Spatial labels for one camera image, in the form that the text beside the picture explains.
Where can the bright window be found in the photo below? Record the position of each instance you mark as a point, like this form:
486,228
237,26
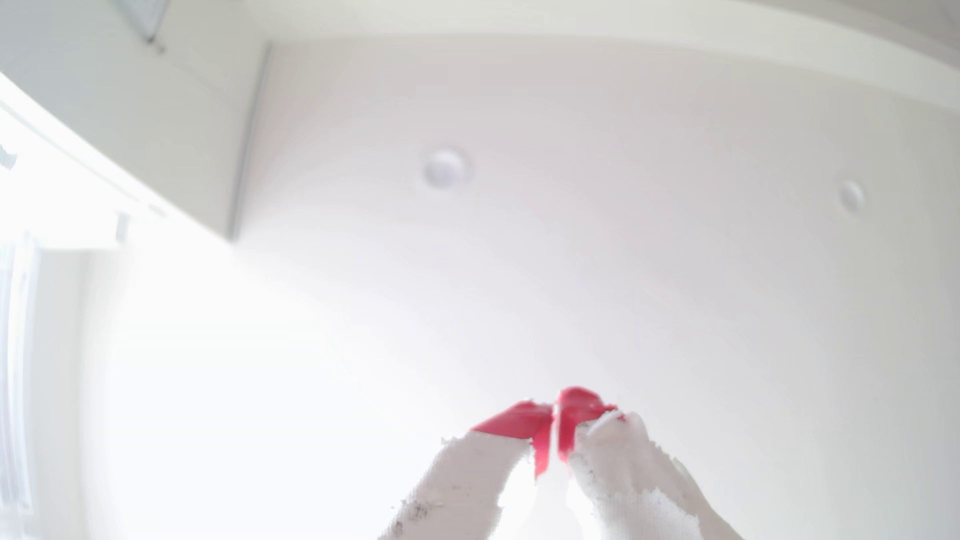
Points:
15,375

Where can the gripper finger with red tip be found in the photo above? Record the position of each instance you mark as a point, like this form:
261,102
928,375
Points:
465,480
630,472

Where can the round recessed ceiling light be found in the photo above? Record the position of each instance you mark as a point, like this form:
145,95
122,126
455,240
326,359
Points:
851,196
445,167

